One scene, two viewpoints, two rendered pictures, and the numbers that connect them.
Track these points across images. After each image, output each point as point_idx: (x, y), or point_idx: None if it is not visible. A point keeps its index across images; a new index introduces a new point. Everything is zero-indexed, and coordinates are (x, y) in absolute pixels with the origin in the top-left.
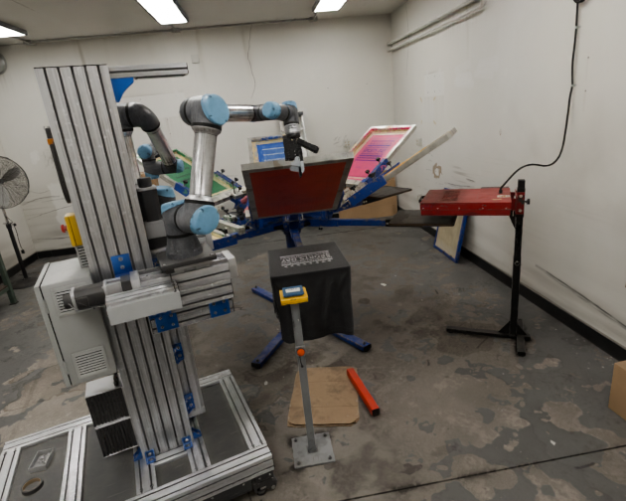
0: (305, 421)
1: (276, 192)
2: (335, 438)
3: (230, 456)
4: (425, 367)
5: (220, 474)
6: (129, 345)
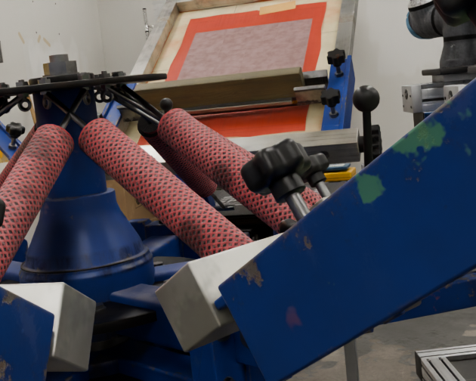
0: (359, 376)
1: (288, 52)
2: None
3: (474, 361)
4: None
5: None
6: None
